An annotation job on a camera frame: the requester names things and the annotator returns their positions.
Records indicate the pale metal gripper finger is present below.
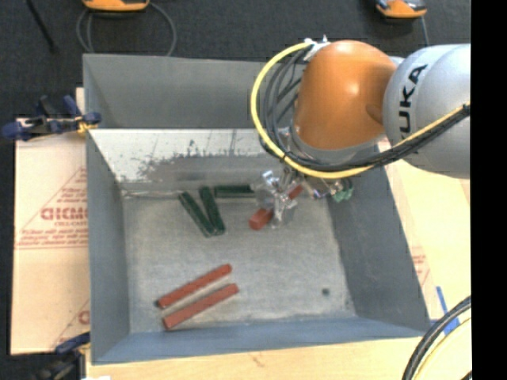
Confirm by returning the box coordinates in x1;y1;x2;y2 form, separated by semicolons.
255;170;284;210
270;199;299;230

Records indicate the red-brown block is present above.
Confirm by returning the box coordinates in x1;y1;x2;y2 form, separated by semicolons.
157;263;234;310
162;283;240;332
248;185;304;231

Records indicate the dark green flat block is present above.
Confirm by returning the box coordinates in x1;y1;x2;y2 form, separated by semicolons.
178;191;215;238
213;184;255;199
198;185;227;236

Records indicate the grey metal bin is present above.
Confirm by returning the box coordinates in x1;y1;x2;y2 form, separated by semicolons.
82;53;433;366

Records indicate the brown cardboard board, red print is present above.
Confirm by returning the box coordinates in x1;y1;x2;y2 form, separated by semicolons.
10;87;471;356

